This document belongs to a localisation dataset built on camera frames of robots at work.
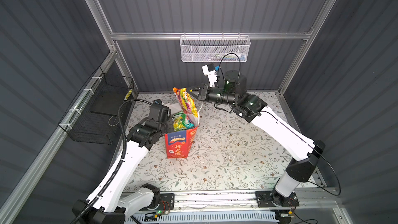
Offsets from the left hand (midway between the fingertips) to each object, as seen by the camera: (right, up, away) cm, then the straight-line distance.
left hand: (168, 122), depth 73 cm
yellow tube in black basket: (-24, +14, +9) cm, 29 cm away
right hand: (+11, +14, -15) cm, 23 cm away
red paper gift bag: (+5, -11, +3) cm, 13 cm away
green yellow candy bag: (+5, 0, +6) cm, 8 cm away
